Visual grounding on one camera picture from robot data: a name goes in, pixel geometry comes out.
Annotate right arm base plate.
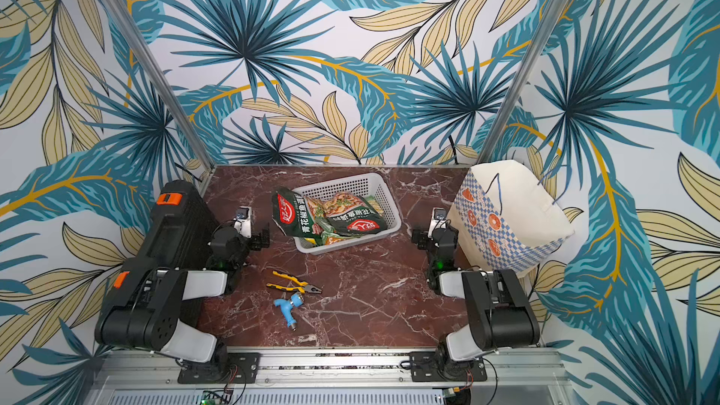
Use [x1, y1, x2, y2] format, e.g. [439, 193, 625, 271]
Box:
[402, 351, 488, 383]

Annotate yellow black pliers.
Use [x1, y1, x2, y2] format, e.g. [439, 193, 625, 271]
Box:
[265, 271, 323, 294]

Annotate checkered paper bag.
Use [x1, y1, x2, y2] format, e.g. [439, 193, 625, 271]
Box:
[448, 160, 574, 273]

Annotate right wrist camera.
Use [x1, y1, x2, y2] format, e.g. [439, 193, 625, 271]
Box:
[427, 207, 447, 237]

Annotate aluminium frame post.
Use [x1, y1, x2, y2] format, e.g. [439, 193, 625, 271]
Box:
[476, 0, 568, 164]
[100, 0, 215, 173]

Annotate blue plastic fitting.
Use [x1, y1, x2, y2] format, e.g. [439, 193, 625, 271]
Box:
[274, 292, 304, 331]

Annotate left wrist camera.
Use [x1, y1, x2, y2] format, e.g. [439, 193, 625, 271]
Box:
[234, 206, 252, 239]

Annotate left aluminium frame post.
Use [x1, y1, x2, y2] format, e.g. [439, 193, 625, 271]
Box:
[100, 0, 215, 173]

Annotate black orange tool case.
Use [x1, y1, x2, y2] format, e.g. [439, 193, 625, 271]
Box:
[112, 181, 228, 334]

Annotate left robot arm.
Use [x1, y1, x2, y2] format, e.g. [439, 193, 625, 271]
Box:
[95, 224, 270, 384]

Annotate right aluminium frame post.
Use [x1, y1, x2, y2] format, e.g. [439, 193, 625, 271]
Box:
[476, 0, 568, 164]

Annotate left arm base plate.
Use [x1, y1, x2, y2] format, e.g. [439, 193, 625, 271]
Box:
[177, 352, 261, 384]

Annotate light green condiment packet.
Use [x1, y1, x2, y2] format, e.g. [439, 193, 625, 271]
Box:
[305, 192, 384, 219]

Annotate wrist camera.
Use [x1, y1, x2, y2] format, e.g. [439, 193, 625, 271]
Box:
[234, 206, 252, 239]
[427, 207, 447, 237]

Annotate aluminium front rail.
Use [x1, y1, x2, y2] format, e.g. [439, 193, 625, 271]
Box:
[83, 347, 579, 404]

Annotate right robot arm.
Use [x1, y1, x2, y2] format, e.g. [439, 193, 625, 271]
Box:
[409, 225, 540, 384]

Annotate white plastic basket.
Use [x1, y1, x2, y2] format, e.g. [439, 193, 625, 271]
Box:
[294, 172, 402, 255]

